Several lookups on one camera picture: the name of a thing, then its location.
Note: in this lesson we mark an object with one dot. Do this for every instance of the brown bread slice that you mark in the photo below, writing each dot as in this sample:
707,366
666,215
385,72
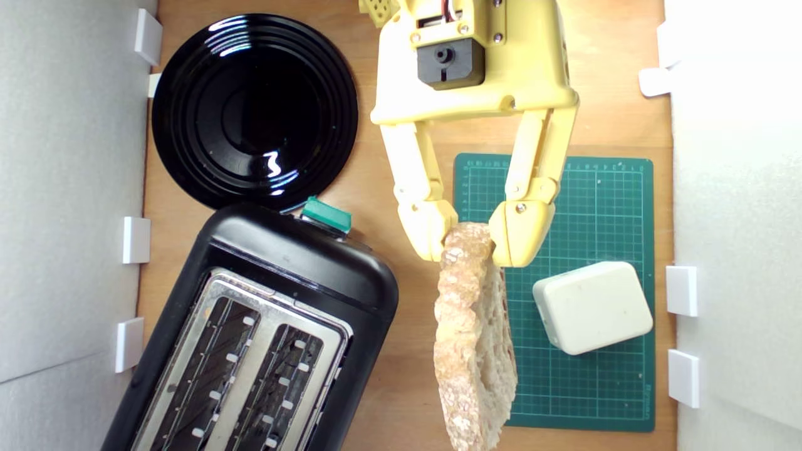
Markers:
467,351

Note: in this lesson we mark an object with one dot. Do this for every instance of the green toaster lever knob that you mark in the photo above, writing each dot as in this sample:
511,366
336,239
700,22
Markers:
326,214

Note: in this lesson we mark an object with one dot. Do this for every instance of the black two-slot toaster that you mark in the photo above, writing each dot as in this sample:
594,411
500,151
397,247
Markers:
294,263

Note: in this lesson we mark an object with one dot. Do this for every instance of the green cutting mat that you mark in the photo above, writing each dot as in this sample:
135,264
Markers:
601,207

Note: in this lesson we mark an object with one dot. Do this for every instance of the white rounded block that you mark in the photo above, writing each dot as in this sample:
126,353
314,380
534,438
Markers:
592,307

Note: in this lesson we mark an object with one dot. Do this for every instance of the black round plate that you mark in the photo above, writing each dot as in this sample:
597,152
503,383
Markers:
250,113

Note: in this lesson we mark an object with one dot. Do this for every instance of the white wall clip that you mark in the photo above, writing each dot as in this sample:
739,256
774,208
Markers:
136,239
154,84
682,290
148,36
655,81
683,378
129,343

